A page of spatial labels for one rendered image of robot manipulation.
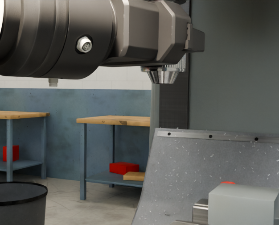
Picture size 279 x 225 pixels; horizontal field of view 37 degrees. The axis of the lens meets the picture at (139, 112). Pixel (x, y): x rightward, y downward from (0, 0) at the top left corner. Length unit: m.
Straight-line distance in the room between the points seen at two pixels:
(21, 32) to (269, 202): 0.25
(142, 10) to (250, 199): 0.19
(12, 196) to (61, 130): 3.04
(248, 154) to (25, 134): 5.35
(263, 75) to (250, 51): 0.05
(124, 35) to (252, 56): 0.47
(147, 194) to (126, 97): 4.35
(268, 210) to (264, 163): 0.37
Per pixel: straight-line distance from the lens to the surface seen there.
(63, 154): 5.65
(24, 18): 0.30
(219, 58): 0.80
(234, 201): 0.40
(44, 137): 5.64
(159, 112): 0.83
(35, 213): 2.33
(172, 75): 0.43
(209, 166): 0.78
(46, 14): 0.30
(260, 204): 0.40
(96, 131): 5.35
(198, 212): 0.47
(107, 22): 0.33
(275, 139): 0.78
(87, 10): 0.32
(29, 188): 2.63
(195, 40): 0.43
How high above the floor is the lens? 1.19
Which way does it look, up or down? 3 degrees down
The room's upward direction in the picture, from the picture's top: 1 degrees clockwise
